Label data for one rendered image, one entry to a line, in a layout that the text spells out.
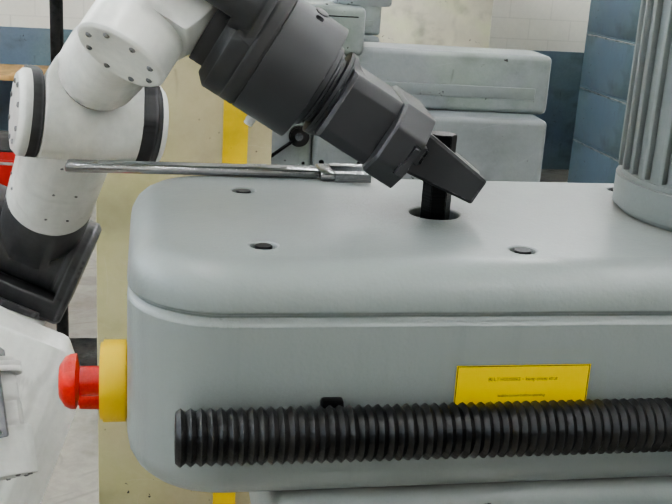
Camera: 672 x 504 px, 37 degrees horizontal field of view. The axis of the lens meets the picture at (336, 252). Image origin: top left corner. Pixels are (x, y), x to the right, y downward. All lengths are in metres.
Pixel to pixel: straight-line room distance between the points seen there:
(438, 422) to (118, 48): 0.31
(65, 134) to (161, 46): 0.25
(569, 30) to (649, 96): 9.77
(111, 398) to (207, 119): 1.76
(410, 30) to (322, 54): 8.45
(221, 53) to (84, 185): 0.37
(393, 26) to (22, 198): 8.12
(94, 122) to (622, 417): 0.51
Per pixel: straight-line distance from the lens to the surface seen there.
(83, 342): 5.44
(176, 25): 0.68
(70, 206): 1.05
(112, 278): 2.55
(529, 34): 10.40
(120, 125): 0.91
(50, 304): 1.16
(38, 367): 1.12
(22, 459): 0.99
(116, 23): 0.67
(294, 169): 0.83
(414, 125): 0.67
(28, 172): 1.02
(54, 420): 1.13
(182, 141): 2.46
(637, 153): 0.79
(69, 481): 4.20
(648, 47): 0.79
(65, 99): 0.91
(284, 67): 0.67
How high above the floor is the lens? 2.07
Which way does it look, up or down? 17 degrees down
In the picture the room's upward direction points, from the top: 4 degrees clockwise
